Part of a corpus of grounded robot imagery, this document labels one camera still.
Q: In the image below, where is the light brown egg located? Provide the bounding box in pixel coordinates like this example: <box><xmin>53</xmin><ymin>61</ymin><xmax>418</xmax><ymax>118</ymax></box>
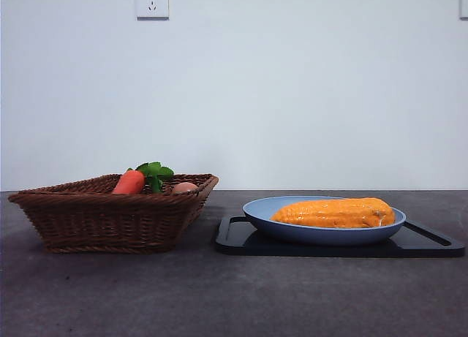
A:
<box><xmin>171</xmin><ymin>182</ymin><xmax>200</xmax><ymax>195</ymax></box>

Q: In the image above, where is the brown wicker basket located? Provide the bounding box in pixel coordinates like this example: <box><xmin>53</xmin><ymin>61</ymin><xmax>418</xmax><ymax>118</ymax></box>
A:
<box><xmin>7</xmin><ymin>173</ymin><xmax>219</xmax><ymax>254</ymax></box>

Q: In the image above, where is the green toy leafy vegetable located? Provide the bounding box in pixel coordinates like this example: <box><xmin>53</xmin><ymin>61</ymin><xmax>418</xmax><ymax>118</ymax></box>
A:
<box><xmin>135</xmin><ymin>162</ymin><xmax>175</xmax><ymax>194</ymax></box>

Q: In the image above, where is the black rectangular tray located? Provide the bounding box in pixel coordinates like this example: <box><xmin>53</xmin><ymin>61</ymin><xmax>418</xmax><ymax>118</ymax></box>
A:
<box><xmin>214</xmin><ymin>215</ymin><xmax>467</xmax><ymax>258</ymax></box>

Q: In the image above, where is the yellow-orange toy corn cob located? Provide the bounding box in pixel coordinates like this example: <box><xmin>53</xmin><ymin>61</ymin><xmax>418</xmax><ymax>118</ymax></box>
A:
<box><xmin>270</xmin><ymin>197</ymin><xmax>396</xmax><ymax>230</ymax></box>

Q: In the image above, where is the white wall power socket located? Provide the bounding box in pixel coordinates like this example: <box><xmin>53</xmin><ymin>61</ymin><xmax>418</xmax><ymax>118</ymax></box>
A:
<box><xmin>136</xmin><ymin>0</ymin><xmax>170</xmax><ymax>21</ymax></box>

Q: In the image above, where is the blue round plate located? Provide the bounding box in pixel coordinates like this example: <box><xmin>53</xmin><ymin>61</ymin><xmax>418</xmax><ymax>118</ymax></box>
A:
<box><xmin>242</xmin><ymin>195</ymin><xmax>407</xmax><ymax>247</ymax></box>

